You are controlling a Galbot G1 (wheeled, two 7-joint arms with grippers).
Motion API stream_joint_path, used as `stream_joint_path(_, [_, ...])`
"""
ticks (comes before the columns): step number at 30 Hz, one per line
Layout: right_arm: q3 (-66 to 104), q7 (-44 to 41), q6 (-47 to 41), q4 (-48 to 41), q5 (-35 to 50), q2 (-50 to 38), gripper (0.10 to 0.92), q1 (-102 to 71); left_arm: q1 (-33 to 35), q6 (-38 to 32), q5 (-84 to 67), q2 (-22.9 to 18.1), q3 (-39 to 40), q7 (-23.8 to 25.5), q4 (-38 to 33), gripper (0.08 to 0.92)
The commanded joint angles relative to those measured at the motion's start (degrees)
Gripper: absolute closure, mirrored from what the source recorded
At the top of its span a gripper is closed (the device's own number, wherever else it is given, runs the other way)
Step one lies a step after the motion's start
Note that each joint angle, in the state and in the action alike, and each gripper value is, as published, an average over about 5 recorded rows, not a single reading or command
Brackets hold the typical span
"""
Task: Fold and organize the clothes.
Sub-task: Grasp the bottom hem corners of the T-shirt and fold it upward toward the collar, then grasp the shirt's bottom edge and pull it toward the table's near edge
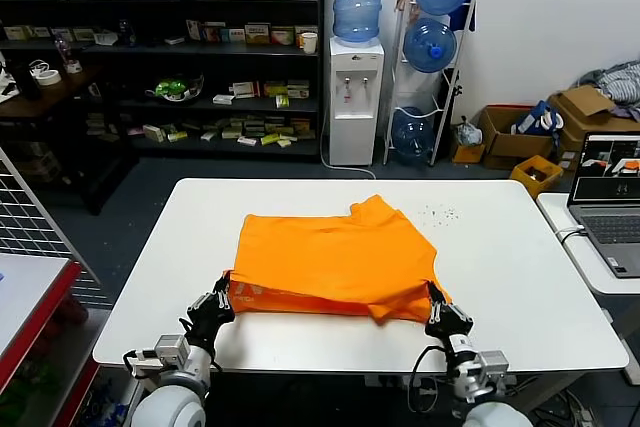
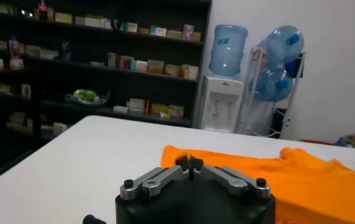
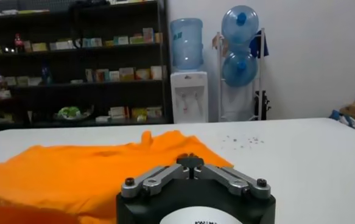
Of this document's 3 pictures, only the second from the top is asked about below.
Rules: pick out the clear bowl with green packets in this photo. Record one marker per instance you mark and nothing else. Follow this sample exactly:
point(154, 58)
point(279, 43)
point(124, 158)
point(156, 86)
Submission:
point(87, 96)

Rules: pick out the teal white box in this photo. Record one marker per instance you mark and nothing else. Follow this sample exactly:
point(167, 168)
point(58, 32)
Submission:
point(158, 31)

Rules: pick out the orange t-shirt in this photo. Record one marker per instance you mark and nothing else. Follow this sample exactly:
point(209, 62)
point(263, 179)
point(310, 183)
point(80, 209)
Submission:
point(302, 185)

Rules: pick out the black shelving unit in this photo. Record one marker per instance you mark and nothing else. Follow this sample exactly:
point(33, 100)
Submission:
point(89, 45)

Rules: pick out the yellow green box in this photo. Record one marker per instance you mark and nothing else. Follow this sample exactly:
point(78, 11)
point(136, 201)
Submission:
point(63, 17)

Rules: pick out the cola bottle red cap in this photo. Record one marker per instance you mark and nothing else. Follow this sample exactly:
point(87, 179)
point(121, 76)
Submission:
point(42, 10)

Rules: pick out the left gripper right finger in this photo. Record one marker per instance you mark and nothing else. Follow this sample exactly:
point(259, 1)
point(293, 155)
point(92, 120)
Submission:
point(232, 182)

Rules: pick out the yellow flat box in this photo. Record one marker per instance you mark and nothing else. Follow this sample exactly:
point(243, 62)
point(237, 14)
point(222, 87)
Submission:
point(143, 30)

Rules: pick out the white water dispenser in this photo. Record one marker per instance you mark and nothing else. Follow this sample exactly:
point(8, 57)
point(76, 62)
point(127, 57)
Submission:
point(221, 103)

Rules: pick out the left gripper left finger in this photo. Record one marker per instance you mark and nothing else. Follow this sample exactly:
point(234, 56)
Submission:
point(159, 181)

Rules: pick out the yellow white medicine box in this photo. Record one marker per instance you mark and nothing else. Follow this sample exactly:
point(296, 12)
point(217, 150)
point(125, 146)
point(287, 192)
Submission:
point(156, 67)

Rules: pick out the blue water jug with label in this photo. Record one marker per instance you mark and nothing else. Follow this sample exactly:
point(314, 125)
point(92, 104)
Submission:
point(227, 51)

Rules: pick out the green white flat box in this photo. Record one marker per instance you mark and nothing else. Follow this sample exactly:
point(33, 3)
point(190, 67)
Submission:
point(174, 34)

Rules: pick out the pink floral box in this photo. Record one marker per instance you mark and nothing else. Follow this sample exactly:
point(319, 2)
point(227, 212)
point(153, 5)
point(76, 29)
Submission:
point(188, 32)

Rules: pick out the plain white box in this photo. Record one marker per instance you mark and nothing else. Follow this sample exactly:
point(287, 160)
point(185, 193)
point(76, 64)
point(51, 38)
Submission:
point(87, 22)

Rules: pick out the large white table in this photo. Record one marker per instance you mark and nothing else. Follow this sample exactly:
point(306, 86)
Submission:
point(73, 170)

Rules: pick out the orange white medicine box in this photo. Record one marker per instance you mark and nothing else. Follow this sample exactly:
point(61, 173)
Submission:
point(172, 70)

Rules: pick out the orange yellow box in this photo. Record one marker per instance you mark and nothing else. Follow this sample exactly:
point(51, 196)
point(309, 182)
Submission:
point(196, 36)

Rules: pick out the red white medicine box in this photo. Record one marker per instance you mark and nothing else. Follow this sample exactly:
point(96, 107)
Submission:
point(137, 105)

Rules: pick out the white jug rack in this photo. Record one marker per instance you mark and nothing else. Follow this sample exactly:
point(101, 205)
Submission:
point(296, 85)

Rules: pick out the white blue box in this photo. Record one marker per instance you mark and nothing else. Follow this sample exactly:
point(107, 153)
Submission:
point(131, 27)

